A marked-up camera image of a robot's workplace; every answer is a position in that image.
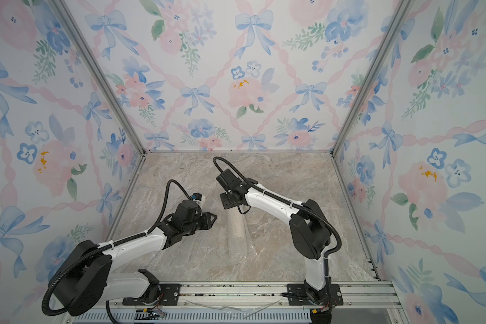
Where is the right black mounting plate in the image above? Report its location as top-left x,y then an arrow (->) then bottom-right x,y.
282,283 -> 344,308

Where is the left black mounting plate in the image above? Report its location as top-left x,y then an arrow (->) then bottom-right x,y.
122,283 -> 182,307

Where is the right corrugated black cable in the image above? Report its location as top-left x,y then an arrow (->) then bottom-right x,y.
212,156 -> 343,260

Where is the aluminium corner post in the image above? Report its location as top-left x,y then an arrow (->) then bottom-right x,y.
48,0 -> 146,156
331,0 -> 413,158

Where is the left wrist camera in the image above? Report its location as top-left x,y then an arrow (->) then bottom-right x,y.
190,193 -> 205,205

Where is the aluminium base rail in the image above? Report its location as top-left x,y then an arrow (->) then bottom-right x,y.
85,279 -> 401,310

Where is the right aluminium corner post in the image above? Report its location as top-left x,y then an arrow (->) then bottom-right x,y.
331,0 -> 413,158

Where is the left aluminium corner post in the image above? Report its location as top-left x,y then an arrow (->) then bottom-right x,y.
48,0 -> 146,156

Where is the black mounting plate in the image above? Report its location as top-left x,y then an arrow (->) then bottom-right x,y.
282,283 -> 344,308
122,283 -> 182,307

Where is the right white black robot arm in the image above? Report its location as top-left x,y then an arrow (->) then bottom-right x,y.
217,170 -> 337,306

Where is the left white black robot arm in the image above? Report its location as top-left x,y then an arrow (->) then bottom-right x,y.
41,200 -> 217,317

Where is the cream ribbed ceramic vase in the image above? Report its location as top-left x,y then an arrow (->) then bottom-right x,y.
229,213 -> 247,244

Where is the white slotted cable duct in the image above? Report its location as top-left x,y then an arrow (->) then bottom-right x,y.
70,309 -> 313,324

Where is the corrugated black cable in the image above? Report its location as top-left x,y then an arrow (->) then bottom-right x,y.
212,156 -> 343,260
41,179 -> 192,317

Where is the left corrugated black cable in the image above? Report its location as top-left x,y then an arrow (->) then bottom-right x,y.
41,179 -> 192,317

